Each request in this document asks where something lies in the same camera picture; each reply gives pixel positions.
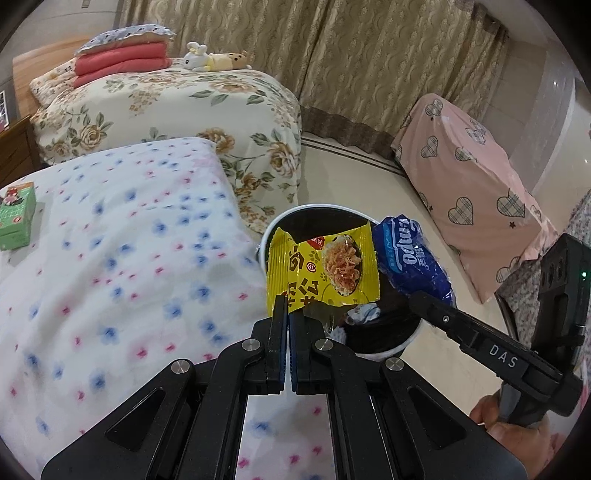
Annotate wooden headboard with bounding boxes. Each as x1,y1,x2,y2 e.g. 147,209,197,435
11,39,90,116

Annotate blue plastic packet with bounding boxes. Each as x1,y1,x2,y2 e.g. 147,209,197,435
372,215,455,308

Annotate wooden nightstand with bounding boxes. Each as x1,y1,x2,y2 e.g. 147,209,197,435
0,115,42,188

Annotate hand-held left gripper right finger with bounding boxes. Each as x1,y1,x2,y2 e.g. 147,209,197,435
288,311,529,480

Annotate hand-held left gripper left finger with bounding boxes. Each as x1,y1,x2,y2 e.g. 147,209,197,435
41,295,289,480

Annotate black bin with white rim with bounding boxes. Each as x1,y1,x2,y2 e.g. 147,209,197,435
256,204,455,361

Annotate person's right hand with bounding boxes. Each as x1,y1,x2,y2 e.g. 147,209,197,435
470,394,555,480

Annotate yellow snack packet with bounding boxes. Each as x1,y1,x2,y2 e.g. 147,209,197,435
267,220,380,317

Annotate yellow bear plush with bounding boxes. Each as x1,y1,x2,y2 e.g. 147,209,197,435
205,51,254,71

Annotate beige patterned curtain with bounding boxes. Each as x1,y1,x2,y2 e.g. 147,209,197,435
111,0,511,160

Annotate folded red quilt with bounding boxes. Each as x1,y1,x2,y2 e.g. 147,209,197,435
74,41,172,88

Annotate floral quilt bed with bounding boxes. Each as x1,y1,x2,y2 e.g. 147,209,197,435
28,58,303,234

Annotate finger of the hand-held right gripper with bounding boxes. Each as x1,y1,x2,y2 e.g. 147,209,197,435
409,290,490,358

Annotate blue-trimmed pillow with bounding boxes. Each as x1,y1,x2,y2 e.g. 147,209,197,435
75,25,177,56

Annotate white rabbit plush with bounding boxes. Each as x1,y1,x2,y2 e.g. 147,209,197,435
184,41,213,71

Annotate crumpled white blue paper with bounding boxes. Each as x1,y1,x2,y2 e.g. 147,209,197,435
346,305,380,326

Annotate green carton box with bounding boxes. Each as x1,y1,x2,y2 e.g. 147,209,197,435
0,181,37,251

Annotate white flower-dotted blanket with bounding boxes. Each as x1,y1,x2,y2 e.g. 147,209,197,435
0,137,324,480

